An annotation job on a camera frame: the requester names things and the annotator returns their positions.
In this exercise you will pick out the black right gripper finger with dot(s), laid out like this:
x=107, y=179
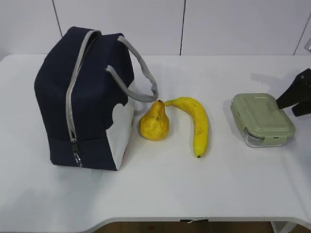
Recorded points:
x=298, y=91
x=301, y=108

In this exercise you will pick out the green lidded glass container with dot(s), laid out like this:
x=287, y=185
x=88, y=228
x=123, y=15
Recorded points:
x=260, y=121

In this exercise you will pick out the yellow banana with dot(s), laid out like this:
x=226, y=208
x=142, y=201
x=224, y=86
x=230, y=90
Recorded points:
x=200, y=122

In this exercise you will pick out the yellow pear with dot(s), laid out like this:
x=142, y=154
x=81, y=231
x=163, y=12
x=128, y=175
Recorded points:
x=154, y=125

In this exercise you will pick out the navy blue lunch bag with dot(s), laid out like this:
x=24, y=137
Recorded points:
x=86, y=90

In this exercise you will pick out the white table leg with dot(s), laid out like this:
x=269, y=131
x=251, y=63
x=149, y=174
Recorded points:
x=283, y=226

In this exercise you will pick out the black tape on table edge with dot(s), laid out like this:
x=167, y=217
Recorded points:
x=190, y=221

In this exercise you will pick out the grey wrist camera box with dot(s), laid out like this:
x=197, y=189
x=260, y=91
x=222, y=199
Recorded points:
x=307, y=46

